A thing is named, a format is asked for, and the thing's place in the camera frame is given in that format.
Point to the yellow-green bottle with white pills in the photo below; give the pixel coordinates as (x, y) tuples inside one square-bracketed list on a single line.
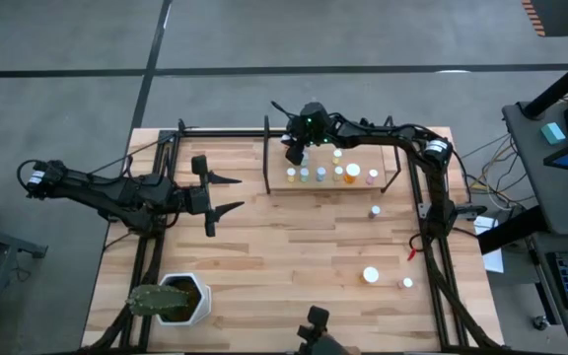
[(338, 170)]

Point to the red clip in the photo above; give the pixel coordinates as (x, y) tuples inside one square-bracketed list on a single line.
[(411, 254)]

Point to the small pink pill bottle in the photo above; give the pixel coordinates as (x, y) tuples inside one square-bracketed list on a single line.
[(373, 173), (406, 282)]

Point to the wooden shelf board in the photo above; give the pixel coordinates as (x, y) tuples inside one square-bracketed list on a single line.
[(363, 153)]

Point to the grey side desk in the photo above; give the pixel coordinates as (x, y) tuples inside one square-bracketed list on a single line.
[(530, 163)]

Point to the orange-striped dark floor mat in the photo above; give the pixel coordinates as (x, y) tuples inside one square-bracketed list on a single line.
[(560, 17)]

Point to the teal bottle with pink pills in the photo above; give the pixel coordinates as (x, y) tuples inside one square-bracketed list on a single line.
[(306, 160)]

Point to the white hexagonal planter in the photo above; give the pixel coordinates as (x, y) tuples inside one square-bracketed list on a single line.
[(204, 301)]

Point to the white paper sheet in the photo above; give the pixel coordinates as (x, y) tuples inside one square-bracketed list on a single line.
[(493, 259)]

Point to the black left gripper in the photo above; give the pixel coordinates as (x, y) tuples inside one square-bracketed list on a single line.
[(194, 199)]

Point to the small metal knob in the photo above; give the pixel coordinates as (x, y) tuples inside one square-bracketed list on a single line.
[(540, 323)]

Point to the green cactus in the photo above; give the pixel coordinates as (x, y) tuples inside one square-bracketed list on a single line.
[(156, 301)]

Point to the black handheld camera device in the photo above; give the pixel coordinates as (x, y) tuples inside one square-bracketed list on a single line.
[(317, 316)]

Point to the black stand beam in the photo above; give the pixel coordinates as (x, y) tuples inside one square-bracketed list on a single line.
[(511, 229)]

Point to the small yellow-green pill bottle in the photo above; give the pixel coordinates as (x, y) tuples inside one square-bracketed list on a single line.
[(336, 155)]

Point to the white metal bracket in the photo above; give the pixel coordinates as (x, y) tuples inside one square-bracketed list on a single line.
[(424, 211)]

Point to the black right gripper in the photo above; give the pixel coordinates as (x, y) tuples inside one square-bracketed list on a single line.
[(313, 125)]

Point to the small blue pill bottle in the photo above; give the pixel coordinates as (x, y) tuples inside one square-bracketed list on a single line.
[(320, 171)]

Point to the teal box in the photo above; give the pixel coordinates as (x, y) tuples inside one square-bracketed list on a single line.
[(553, 133)]

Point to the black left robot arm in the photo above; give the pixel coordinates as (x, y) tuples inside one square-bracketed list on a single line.
[(116, 190)]

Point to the large orange pill bottle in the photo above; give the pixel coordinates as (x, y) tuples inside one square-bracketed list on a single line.
[(371, 274), (352, 170)]

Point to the black table frame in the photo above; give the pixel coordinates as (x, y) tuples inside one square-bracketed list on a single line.
[(225, 132)]

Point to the grey metal desk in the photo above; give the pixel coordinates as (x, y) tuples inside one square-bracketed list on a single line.
[(8, 239)]

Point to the small teal pill bottle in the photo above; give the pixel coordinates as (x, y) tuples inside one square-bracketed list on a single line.
[(304, 172)]

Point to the black diagonal pole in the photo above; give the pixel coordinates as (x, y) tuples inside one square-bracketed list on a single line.
[(560, 84)]

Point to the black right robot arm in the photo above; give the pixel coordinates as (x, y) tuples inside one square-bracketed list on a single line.
[(387, 138)]

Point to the small yellow pill bottle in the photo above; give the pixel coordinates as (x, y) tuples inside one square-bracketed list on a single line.
[(291, 172)]

